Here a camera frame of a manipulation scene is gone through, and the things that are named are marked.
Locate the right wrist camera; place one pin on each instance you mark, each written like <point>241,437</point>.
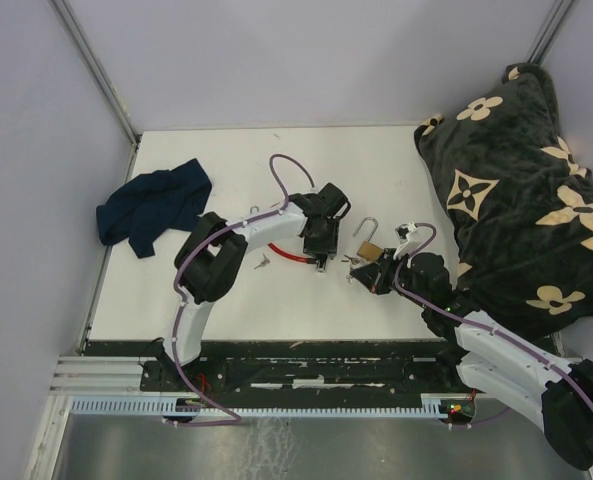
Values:
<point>408,237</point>

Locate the black floral blanket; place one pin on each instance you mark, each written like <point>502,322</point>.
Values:
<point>520,205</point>

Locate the navy blue cloth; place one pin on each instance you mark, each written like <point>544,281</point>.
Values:
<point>152,203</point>

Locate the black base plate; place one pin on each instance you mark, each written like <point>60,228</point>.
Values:
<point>227,367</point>

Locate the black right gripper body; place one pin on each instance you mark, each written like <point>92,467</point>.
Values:
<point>386,271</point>

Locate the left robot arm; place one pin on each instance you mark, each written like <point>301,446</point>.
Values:
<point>210,259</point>

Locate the white slotted cable duct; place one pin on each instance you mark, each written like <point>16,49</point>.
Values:
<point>429,407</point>

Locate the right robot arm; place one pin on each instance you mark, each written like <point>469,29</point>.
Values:
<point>552,392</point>

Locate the red cable lock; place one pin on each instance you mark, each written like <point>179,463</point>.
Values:
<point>291,252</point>

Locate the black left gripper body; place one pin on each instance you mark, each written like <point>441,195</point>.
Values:
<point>327,235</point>

